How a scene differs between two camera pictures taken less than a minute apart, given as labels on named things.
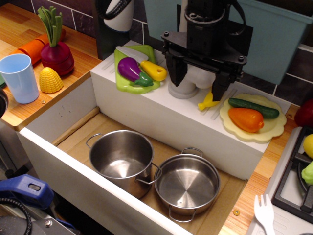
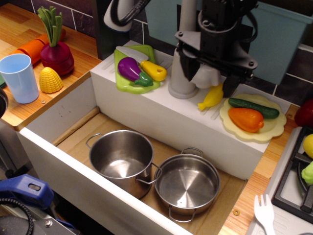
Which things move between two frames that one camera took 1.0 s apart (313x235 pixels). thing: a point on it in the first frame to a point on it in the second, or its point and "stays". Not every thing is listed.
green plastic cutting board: x=125 y=86 stays
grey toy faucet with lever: x=195 y=78 stays
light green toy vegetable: x=307 y=174 stays
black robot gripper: x=215 y=35 to x=227 y=27
